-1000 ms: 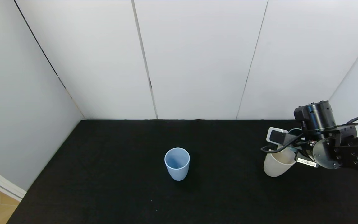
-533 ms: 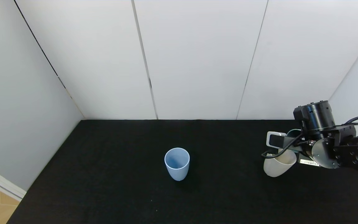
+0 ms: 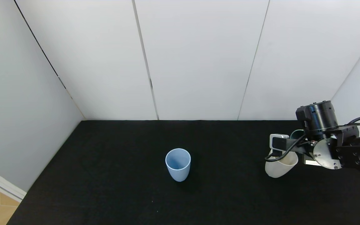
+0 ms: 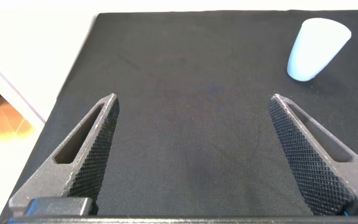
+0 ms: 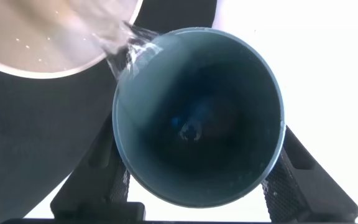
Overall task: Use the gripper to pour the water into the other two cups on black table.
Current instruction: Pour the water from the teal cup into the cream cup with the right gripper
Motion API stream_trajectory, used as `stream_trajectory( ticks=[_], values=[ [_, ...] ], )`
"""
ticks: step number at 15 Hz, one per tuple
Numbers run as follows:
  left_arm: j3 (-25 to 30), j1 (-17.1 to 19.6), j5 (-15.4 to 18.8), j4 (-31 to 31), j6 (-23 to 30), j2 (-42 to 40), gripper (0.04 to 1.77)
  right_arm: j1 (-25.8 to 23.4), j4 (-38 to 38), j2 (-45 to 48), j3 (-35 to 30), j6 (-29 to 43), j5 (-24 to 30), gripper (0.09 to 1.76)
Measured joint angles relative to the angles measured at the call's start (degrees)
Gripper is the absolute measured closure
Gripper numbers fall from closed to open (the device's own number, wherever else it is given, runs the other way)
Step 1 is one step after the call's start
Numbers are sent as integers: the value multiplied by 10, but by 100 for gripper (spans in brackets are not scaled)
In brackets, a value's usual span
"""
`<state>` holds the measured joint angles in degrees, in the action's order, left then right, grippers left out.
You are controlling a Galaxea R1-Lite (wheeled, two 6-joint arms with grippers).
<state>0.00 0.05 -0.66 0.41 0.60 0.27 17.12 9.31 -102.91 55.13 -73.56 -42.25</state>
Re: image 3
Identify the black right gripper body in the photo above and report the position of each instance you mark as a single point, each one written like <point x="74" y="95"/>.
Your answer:
<point x="311" y="162"/>

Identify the teal green plastic cup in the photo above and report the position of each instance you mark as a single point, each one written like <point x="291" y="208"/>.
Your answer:
<point x="297" y="135"/>

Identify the beige plastic cup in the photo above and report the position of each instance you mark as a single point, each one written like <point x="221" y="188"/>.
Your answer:
<point x="278" y="168"/>

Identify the light blue plastic cup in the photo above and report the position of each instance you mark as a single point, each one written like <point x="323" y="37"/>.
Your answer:
<point x="177" y="167"/>

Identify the black table cloth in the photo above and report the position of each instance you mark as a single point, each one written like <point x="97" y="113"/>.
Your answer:
<point x="120" y="175"/>

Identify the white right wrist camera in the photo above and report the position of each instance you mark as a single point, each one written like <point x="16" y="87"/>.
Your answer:
<point x="277" y="140"/>

